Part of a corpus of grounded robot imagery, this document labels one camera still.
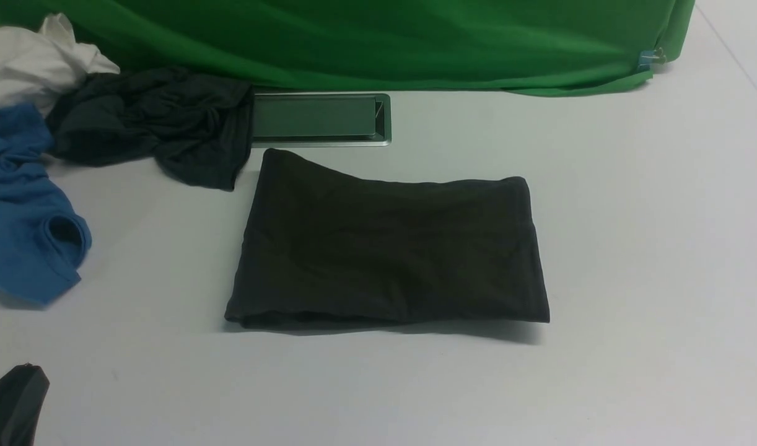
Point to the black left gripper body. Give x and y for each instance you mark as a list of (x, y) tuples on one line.
[(22, 394)]

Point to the dark gray long-sleeve top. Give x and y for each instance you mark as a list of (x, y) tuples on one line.
[(321, 246)]

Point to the blue crumpled garment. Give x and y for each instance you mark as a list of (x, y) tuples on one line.
[(43, 240)]

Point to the dark teal crumpled garment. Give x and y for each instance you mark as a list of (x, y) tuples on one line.
[(197, 127)]

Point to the white crumpled garment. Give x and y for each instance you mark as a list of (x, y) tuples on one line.
[(40, 67)]

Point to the green backdrop cloth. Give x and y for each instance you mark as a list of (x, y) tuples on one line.
[(548, 49)]

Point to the blue binder clip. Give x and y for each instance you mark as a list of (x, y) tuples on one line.
[(649, 58)]

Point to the metal table cable hatch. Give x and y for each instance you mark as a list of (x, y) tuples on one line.
[(307, 120)]

